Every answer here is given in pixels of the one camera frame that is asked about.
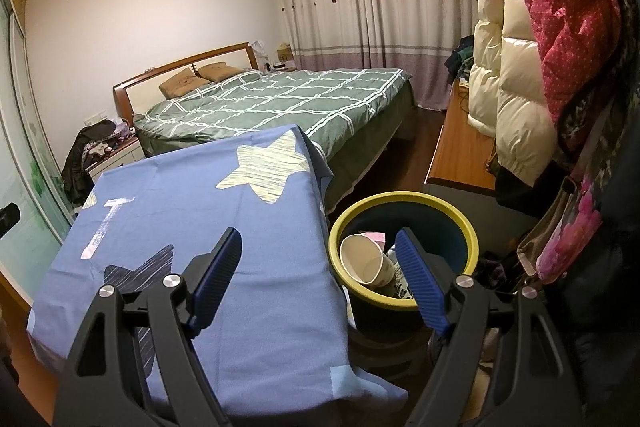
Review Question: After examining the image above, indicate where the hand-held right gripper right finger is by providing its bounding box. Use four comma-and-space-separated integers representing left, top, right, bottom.
395, 227, 583, 427

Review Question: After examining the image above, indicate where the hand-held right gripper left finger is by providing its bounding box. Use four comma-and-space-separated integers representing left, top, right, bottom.
60, 227, 243, 427

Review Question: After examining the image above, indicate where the yellow-rimmed dark trash bin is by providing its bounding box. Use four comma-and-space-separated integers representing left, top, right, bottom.
329, 191, 480, 343

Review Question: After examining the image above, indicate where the pink carton box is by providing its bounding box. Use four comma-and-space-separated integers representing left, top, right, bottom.
362, 231, 387, 253

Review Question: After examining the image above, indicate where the white pink-printed paper cup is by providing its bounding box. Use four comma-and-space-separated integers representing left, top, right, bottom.
340, 233, 396, 285

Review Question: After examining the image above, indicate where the blue star-printed tablecloth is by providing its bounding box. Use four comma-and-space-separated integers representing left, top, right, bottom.
27, 124, 408, 418

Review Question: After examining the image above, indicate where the glass sliding wardrobe door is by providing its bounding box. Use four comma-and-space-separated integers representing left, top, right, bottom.
0, 0, 76, 278

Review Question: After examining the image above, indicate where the black jacket clothes pile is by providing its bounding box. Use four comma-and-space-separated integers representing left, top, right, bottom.
61, 119, 138, 208

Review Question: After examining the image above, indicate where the white nightstand with drawers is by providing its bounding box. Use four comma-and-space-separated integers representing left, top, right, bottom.
87, 139, 146, 180

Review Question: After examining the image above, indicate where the wooden desk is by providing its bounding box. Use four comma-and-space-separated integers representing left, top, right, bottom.
424, 84, 501, 195

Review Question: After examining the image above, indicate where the floral tote bag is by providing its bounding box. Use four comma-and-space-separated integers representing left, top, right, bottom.
515, 177, 603, 285

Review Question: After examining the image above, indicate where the dark hanging garment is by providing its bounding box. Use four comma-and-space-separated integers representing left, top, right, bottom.
575, 147, 640, 427

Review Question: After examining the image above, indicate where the green checked quilt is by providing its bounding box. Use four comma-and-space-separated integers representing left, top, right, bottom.
132, 68, 413, 202

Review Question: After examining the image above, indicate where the wooden bed with white headboard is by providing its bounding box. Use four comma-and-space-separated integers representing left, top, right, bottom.
112, 42, 416, 208

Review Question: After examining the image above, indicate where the brown pillow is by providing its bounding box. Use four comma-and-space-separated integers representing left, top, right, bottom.
159, 72, 211, 98
197, 63, 246, 84

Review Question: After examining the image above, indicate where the cream down jacket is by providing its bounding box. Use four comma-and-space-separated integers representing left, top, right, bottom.
467, 0, 563, 185

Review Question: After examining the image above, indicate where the colourful clothes pile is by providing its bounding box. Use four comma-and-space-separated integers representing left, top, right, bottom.
444, 36, 481, 82

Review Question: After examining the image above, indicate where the pink and white curtain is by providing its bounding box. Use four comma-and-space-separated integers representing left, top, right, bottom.
270, 0, 496, 110

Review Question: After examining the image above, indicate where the red dotted down jacket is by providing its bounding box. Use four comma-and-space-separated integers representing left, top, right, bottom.
500, 0, 626, 122

